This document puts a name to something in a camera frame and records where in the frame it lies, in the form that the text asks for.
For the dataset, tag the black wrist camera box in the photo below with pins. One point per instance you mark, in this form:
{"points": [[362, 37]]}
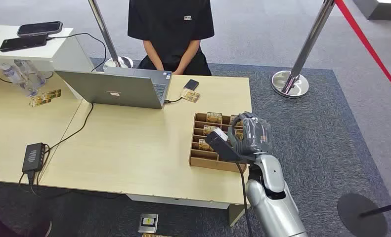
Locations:
{"points": [[222, 147]]}

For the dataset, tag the smartphone in grey case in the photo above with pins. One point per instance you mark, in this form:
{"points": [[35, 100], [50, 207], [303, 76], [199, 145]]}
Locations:
{"points": [[39, 28]]}

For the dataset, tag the small silver floor device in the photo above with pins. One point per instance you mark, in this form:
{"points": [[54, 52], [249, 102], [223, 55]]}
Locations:
{"points": [[148, 223]]}

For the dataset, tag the person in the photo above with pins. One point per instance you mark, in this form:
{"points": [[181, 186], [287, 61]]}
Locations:
{"points": [[170, 26]]}

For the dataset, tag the person's left forearm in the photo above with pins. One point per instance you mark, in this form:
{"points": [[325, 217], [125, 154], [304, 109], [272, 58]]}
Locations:
{"points": [[187, 57]]}

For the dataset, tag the wooden slotted card holder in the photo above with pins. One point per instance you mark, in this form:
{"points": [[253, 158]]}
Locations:
{"points": [[205, 160]]}

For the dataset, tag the wooden desk leg panel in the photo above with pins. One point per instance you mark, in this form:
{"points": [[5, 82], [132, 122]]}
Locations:
{"points": [[236, 214]]}

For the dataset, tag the person's right forearm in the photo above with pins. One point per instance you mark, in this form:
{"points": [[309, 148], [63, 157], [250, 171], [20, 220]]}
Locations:
{"points": [[152, 55]]}

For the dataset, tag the white desk underframe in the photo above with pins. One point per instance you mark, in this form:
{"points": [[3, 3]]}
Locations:
{"points": [[179, 201]]}

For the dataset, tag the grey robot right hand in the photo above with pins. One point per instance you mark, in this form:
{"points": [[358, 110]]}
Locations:
{"points": [[252, 135]]}

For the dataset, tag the chrome stanchion post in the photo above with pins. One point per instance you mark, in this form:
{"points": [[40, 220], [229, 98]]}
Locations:
{"points": [[105, 36], [305, 52]]}

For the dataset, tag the small black card reader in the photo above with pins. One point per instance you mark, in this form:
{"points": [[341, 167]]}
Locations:
{"points": [[191, 84]]}

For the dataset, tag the grey laptop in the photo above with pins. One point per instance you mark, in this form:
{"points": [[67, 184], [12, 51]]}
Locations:
{"points": [[113, 90]]}

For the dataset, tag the white shelf cabinet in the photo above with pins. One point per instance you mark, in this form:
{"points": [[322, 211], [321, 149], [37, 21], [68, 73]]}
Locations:
{"points": [[67, 54]]}

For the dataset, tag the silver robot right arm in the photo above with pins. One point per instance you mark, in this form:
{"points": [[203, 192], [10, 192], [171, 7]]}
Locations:
{"points": [[273, 199]]}

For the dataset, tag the dark blue floor rug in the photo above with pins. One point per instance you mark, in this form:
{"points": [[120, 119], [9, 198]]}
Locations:
{"points": [[313, 130]]}

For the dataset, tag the grey platform block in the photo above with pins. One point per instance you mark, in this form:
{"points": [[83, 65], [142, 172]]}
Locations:
{"points": [[382, 11]]}

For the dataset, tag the black smartphone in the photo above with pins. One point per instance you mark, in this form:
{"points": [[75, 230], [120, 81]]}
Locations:
{"points": [[23, 43]]}

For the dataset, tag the patterned card on floor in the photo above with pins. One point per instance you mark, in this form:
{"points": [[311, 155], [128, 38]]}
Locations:
{"points": [[152, 235]]}

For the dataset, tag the black round base with pole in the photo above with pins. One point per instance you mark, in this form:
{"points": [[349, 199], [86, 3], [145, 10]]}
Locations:
{"points": [[359, 216]]}

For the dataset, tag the black usb hub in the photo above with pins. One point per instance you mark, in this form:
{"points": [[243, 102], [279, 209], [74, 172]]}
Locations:
{"points": [[33, 157]]}

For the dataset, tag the red barrier belt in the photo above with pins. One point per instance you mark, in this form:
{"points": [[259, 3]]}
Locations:
{"points": [[369, 47]]}

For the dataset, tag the clear plastic water bottle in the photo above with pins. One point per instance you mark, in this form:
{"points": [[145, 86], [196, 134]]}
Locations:
{"points": [[31, 77], [11, 74]]}

